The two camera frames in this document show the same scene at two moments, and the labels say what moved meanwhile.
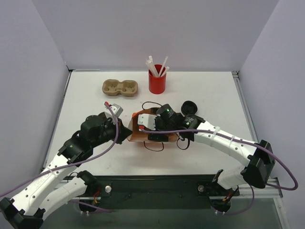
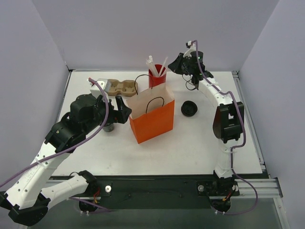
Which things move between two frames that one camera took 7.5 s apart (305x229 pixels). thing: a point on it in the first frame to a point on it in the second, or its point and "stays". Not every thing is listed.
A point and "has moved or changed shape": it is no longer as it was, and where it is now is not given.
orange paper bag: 135,135 has moved or changed shape
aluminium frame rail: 269,192 stays
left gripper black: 117,132 to 114,112
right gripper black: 156,136 to 180,65
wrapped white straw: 167,68 stays
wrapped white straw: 151,66 stays
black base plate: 155,192 stays
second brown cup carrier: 114,87 stays
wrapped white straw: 163,65 stays
